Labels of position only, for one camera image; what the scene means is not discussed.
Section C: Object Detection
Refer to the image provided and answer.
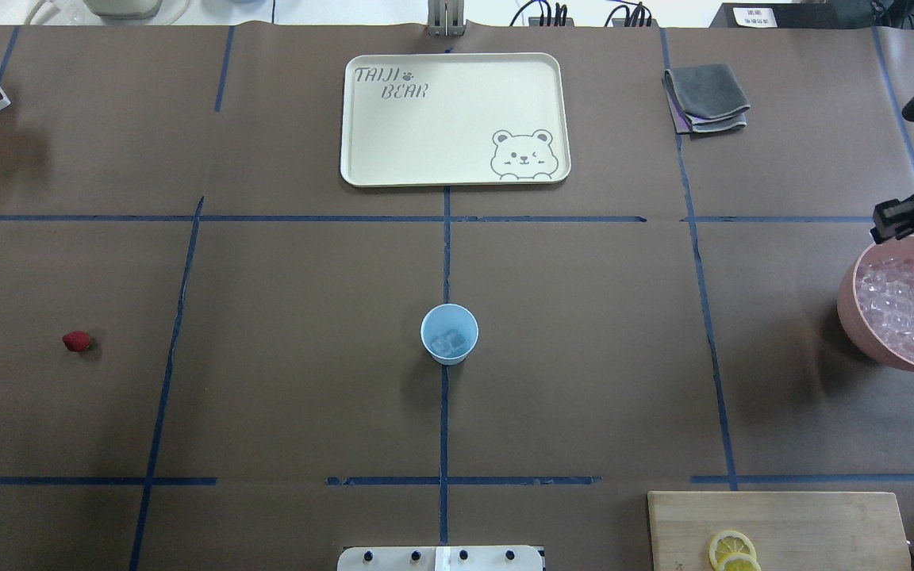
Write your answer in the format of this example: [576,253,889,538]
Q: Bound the pink bowl of ice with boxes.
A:
[837,236,914,371]

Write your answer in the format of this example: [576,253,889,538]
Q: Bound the cream bear serving tray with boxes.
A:
[340,53,572,187]

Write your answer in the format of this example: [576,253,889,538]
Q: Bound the row of lemon slices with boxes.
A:
[708,529,762,570]

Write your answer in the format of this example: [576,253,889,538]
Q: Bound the aluminium frame post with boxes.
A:
[427,0,467,37]

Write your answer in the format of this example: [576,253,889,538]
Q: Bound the light blue plastic cup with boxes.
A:
[420,304,479,366]

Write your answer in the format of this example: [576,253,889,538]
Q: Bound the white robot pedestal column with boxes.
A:
[336,545,547,570]

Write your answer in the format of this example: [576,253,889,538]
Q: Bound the clear ice cube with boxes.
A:
[429,329,468,360]

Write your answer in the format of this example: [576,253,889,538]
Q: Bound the folded grey cloth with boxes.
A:
[662,63,751,135]

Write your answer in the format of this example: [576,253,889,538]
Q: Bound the wooden cutting board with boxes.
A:
[647,491,911,570]

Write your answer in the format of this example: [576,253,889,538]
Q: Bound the black power strip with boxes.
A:
[709,1,874,29]

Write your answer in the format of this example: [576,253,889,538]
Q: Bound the red strawberry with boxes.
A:
[61,330,94,353]

